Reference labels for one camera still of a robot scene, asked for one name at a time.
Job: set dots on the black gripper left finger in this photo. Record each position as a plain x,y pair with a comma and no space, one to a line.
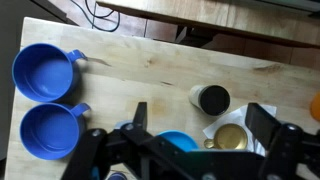
141,115

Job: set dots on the gold measuring cup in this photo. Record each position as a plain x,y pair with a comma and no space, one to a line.
230,136

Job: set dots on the orange fruit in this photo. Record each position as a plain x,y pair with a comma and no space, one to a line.
316,106

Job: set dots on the wooden plank platform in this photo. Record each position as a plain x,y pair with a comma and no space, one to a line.
200,16

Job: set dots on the glass jar with black lid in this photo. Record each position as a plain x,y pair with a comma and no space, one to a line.
213,100

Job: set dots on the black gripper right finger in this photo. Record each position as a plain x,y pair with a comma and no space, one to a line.
261,125

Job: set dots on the light blue bowl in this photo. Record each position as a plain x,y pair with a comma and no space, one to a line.
180,140

